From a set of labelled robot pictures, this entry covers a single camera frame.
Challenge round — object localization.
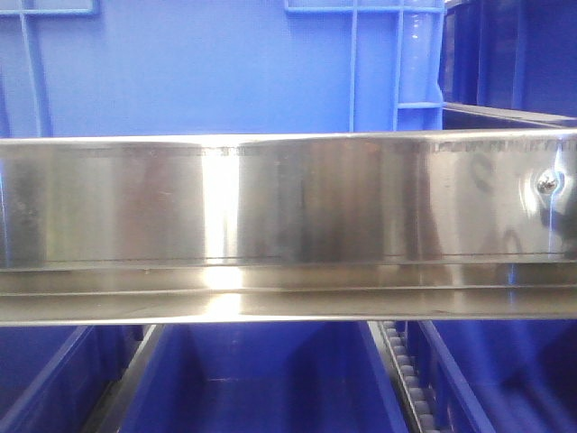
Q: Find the large light blue crate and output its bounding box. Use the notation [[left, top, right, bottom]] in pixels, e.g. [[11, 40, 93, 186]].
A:
[[1, 1, 445, 138]]

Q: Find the stainless steel shelf rail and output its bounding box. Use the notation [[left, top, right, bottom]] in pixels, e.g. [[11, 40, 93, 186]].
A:
[[1, 129, 576, 326]]

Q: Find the dark blue lower middle bin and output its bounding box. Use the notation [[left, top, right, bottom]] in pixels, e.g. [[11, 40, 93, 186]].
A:
[[104, 322, 407, 432]]

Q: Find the left metal divider rail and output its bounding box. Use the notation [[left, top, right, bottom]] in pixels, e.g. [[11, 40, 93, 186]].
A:
[[81, 325, 164, 432]]

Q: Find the roller track rail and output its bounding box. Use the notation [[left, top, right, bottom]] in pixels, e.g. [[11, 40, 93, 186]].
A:
[[368, 321, 439, 433]]

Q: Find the dark blue lower right bin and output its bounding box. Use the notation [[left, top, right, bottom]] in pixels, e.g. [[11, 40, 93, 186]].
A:
[[396, 320, 576, 432]]

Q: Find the dark blue upper right bin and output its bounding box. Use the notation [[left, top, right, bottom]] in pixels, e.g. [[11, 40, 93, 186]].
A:
[[440, 1, 576, 129]]

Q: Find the dark blue lower left bin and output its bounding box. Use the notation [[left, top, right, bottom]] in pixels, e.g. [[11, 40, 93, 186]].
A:
[[1, 325, 143, 432]]

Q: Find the dark blue bin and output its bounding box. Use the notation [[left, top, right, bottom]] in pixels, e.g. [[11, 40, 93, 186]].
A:
[[1, 325, 143, 432], [440, 1, 576, 129], [396, 320, 576, 432], [104, 322, 407, 432]]

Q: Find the rail screw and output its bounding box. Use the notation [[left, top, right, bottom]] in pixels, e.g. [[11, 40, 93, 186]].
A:
[[536, 170, 561, 195]]

